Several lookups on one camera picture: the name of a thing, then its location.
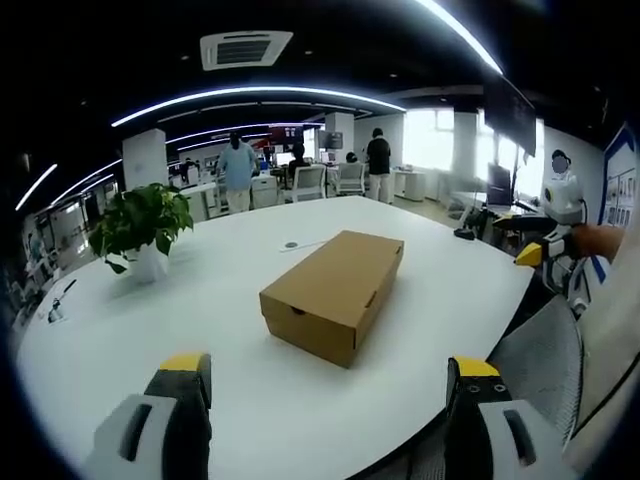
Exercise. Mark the hanging black screen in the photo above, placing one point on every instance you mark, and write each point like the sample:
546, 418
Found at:
510, 112

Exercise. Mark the dark monitor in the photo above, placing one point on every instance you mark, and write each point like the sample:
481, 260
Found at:
499, 185

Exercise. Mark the brown cardboard shoe box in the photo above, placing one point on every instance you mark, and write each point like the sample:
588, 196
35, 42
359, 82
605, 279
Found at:
327, 295

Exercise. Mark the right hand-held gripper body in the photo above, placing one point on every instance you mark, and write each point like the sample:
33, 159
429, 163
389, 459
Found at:
562, 197

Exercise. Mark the round grey table socket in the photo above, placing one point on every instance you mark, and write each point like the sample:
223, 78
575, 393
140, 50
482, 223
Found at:
291, 245

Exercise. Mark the black and white pen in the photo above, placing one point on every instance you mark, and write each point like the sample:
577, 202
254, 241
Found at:
61, 299

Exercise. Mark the grey mesh office chair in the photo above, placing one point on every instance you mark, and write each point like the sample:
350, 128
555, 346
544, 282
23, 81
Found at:
542, 360

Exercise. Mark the white drawer cabinet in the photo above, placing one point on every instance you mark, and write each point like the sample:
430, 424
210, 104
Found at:
263, 191

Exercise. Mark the person's right hand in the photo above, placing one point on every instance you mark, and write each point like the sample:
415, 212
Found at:
597, 241

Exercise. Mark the small black table object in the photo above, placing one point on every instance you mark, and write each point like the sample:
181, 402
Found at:
464, 233

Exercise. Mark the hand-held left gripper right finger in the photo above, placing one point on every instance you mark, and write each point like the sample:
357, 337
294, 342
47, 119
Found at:
492, 430

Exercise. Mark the white office chair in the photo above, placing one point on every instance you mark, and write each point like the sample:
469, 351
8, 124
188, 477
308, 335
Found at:
309, 182
351, 178

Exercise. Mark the curved ceiling light strip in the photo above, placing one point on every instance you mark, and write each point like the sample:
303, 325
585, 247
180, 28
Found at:
250, 95

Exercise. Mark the green potted plant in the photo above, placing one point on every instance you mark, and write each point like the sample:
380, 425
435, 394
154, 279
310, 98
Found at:
142, 225

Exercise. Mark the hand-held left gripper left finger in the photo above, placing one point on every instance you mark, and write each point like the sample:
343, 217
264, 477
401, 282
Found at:
150, 430

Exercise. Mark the blue framed wall poster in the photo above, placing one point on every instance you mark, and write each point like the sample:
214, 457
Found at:
622, 185

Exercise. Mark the ceiling air conditioner vent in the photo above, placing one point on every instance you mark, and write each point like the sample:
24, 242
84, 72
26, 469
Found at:
245, 50

